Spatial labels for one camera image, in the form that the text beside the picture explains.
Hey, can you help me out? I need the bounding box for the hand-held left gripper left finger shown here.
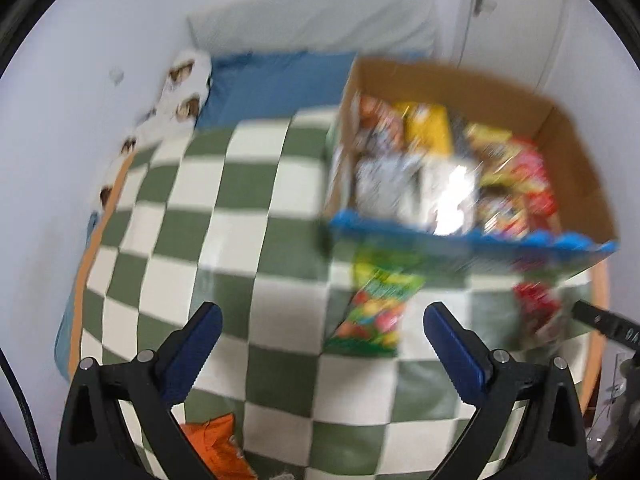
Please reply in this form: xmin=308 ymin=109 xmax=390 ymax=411
xmin=57 ymin=301 xmax=223 ymax=480

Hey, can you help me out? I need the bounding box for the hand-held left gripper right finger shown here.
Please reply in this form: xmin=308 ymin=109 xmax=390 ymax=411
xmin=423 ymin=301 xmax=588 ymax=480

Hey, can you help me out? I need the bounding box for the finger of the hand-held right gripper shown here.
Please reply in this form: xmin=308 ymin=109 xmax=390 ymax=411
xmin=572 ymin=300 xmax=623 ymax=343

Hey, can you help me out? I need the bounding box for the red white snack packet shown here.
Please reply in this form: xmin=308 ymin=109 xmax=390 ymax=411
xmin=515 ymin=282 xmax=566 ymax=351

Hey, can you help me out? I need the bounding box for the colourful candy bag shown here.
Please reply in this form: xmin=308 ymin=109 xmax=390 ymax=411
xmin=325 ymin=267 xmax=426 ymax=358

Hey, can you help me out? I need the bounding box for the cardboard box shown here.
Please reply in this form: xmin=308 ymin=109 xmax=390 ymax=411
xmin=320 ymin=57 xmax=621 ymax=281

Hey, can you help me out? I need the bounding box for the white chocolate cookie packet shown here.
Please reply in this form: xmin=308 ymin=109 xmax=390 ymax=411
xmin=355 ymin=156 xmax=426 ymax=222

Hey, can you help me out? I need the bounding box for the green white checkered mat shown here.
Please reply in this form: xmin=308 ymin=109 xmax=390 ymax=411
xmin=70 ymin=107 xmax=611 ymax=480

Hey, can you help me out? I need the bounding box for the bear print pillow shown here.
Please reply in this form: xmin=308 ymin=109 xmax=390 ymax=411
xmin=97 ymin=50 xmax=213 ymax=211

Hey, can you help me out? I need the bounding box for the blue bedsheet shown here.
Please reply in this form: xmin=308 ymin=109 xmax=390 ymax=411
xmin=52 ymin=50 xmax=361 ymax=381

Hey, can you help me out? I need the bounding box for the white door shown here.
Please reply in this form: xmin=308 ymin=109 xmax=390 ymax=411
xmin=450 ymin=0 xmax=571 ymax=96

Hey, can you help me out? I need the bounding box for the white pillow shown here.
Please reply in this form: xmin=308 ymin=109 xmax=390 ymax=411
xmin=187 ymin=0 xmax=441 ymax=58

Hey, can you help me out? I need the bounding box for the black cable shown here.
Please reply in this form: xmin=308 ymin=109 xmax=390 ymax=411
xmin=0 ymin=350 xmax=51 ymax=480

